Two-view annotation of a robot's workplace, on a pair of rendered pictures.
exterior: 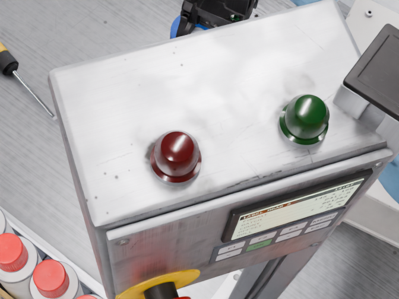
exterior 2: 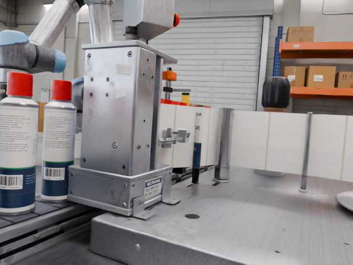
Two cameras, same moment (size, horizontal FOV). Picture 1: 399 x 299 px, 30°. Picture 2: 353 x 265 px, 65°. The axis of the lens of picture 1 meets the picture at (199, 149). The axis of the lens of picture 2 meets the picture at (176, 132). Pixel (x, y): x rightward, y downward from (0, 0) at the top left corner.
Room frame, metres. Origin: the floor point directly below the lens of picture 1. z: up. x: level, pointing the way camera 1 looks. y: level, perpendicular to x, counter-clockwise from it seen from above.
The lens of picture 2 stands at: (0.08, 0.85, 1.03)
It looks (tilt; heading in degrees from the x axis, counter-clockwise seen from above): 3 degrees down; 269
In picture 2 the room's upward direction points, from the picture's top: 4 degrees clockwise
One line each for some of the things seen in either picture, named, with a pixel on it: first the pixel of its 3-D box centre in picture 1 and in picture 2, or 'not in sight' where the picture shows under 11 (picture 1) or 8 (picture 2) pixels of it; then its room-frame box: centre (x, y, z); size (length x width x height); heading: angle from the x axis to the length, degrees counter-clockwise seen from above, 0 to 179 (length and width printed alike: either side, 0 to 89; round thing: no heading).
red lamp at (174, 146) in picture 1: (176, 153); not in sight; (0.14, 0.01, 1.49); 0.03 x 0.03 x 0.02
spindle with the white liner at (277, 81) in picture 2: not in sight; (273, 125); (-0.23, -0.01, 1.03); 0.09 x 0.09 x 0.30
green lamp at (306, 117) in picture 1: (306, 116); not in sight; (0.17, -0.05, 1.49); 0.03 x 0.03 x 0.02
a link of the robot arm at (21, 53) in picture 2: not in sight; (14, 51); (0.55, 0.01, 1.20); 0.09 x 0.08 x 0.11; 55
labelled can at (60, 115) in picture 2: not in sight; (59, 140); (0.27, 0.37, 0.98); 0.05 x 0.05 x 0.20
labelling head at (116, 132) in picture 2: not in sight; (126, 127); (0.16, 0.35, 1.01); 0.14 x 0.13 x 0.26; 63
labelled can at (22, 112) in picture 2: not in sight; (18, 142); (0.31, 0.43, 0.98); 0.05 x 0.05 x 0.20
